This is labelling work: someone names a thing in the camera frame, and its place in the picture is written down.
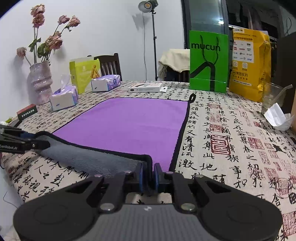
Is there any purple and grey towel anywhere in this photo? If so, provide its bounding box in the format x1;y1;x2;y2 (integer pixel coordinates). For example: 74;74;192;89
35;94;196;179

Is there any red and black small box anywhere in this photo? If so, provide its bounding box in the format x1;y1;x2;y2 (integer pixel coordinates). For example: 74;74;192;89
16;104;38;121

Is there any near white purple tissue pack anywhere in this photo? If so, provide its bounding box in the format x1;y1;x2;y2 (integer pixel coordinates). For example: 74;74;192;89
50;74;78;111

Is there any white purple tissue pack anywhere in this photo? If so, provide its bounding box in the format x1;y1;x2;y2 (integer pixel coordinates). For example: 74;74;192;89
50;74;78;111
91;75;121;92

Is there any speckled pink ceramic vase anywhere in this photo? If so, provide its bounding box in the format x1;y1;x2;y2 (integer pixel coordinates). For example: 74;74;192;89
29;60;53;105

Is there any yellow-green paper bag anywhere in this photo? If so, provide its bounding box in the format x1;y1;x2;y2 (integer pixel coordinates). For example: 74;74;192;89
69;57;101;94

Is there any far white purple tissue pack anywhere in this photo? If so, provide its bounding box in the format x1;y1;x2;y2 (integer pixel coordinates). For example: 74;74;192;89
91;75;121;92

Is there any white flat box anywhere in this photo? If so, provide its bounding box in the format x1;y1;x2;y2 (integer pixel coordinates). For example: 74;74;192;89
128;82;168;93

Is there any dried pink roses bouquet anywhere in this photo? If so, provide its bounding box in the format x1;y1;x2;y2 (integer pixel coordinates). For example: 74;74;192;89
16;3;81;67

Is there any dark wooden chair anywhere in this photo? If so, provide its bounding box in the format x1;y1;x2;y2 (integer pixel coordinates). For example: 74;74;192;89
88;53;122;79

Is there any cream cloth over chair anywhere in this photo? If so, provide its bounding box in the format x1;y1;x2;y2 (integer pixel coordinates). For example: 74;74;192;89
158;49;190;80

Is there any crumpled white paper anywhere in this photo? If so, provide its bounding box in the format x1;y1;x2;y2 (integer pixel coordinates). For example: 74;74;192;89
264;103;295;131

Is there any green mucun paper bag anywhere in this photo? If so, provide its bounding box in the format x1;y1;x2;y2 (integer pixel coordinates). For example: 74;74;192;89
189;31;229;93

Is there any clear glass with straw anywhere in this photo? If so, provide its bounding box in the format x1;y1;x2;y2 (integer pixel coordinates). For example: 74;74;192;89
261;82;293;114

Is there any yellow printed paper bag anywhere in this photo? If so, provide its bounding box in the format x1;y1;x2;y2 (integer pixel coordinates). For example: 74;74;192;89
229;28;271;102

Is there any studio light on stand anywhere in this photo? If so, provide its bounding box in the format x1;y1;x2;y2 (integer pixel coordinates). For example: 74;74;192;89
138;0;159;81

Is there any dark framed sliding window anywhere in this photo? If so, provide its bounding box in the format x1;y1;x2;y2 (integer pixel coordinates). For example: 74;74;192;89
181;0;296;50

